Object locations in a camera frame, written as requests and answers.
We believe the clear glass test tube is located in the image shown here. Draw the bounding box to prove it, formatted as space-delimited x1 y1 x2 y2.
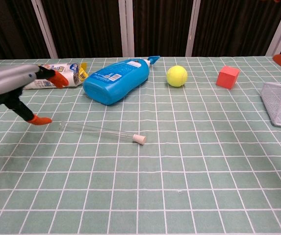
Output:
58 121 135 142

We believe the yellow tennis ball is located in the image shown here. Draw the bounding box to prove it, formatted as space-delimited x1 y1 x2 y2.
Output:
166 65 188 87

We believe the white conical rubber stopper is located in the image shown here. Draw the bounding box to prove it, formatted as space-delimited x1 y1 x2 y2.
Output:
132 134 148 145

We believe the green white checked tablecloth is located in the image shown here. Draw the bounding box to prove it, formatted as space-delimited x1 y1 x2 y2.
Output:
0 56 281 235

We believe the blue detergent pump bottle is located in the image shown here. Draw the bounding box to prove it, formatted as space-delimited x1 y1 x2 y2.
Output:
82 55 161 106

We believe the red foam cube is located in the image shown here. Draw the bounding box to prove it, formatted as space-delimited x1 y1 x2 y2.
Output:
215 65 241 90

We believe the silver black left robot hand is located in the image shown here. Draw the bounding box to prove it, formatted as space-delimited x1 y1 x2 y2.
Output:
0 64 69 126

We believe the plastic pack of white rolls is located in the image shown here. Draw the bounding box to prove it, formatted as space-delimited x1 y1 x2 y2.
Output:
24 62 89 91

